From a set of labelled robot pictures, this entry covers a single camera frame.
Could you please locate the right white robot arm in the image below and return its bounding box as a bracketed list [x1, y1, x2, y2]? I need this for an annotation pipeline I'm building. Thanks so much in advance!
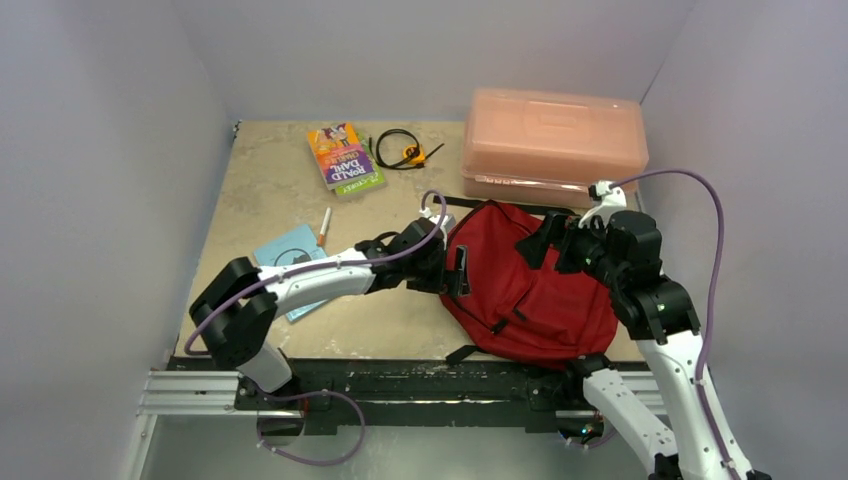
[516, 210, 768, 479]

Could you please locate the black cable with orange tag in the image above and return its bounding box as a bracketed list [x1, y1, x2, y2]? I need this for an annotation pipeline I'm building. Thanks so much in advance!
[368, 128, 446, 172]

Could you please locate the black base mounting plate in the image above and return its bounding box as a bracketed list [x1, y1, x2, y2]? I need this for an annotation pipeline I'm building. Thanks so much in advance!
[167, 357, 594, 435]

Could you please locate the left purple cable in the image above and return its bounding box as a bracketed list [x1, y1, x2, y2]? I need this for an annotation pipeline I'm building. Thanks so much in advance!
[184, 190, 450, 358]

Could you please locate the white orange pen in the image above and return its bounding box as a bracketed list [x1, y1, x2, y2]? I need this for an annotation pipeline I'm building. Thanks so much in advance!
[316, 207, 332, 247]

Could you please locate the purple Roald Dahl book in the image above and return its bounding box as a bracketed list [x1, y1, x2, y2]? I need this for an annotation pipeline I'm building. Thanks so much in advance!
[307, 122, 375, 190]

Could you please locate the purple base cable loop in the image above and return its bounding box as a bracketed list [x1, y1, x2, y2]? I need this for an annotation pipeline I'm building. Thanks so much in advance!
[255, 389, 367, 468]

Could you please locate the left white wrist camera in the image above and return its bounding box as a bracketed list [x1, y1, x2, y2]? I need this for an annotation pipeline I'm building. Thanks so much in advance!
[419, 207, 457, 237]

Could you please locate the light blue notebook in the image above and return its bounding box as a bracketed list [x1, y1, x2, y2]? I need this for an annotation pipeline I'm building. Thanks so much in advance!
[253, 223, 331, 324]

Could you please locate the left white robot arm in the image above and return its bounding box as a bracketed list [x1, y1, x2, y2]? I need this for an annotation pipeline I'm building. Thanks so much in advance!
[188, 213, 470, 409]

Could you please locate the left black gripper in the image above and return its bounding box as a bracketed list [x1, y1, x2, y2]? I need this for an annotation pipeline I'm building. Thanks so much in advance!
[405, 245, 469, 296]

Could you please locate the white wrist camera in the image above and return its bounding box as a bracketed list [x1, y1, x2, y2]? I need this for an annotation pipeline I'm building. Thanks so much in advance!
[578, 180, 627, 229]
[419, 207, 457, 237]

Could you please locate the green paperback book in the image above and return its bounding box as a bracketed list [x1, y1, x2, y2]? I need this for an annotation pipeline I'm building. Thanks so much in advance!
[334, 130, 387, 201]

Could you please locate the red student backpack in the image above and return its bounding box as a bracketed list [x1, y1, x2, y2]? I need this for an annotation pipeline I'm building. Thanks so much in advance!
[440, 200, 619, 370]

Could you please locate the translucent orange plastic box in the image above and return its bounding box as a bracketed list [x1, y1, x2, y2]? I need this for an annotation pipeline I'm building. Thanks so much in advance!
[460, 88, 649, 209]

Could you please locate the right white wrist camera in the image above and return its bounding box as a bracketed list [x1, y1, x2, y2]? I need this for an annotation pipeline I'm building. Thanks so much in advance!
[578, 180, 627, 229]

